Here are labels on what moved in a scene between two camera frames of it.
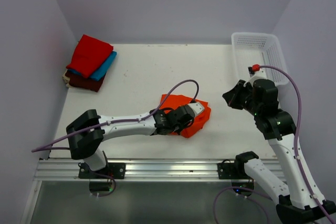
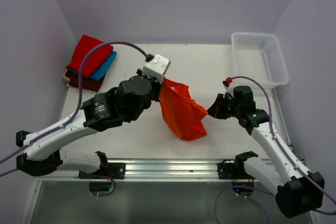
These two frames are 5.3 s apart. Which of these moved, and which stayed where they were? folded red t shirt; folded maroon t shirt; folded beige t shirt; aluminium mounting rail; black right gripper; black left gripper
Moved: black right gripper; black left gripper
Stayed: folded red t shirt; aluminium mounting rail; folded maroon t shirt; folded beige t shirt
